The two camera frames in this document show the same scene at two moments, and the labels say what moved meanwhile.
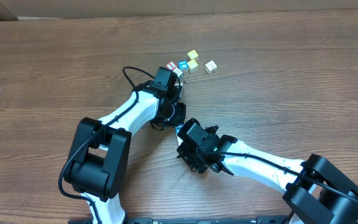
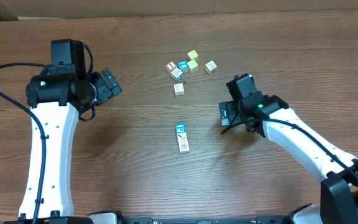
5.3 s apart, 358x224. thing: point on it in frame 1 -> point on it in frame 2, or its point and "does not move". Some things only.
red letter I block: x=171 y=65 does not move
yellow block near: x=192 y=66 does not move
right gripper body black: x=187 y=158 -> x=229 y=113
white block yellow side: x=211 y=67 does not move
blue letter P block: x=177 y=129 does not move
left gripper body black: x=180 y=90 -> x=105 y=88
